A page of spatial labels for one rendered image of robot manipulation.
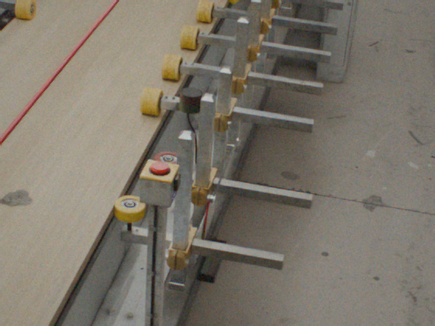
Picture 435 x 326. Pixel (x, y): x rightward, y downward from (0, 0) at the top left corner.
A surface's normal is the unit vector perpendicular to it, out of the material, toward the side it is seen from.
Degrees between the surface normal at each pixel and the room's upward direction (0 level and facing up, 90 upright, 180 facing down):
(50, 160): 0
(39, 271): 0
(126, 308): 0
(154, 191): 90
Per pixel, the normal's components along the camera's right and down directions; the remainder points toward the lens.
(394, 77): 0.07, -0.85
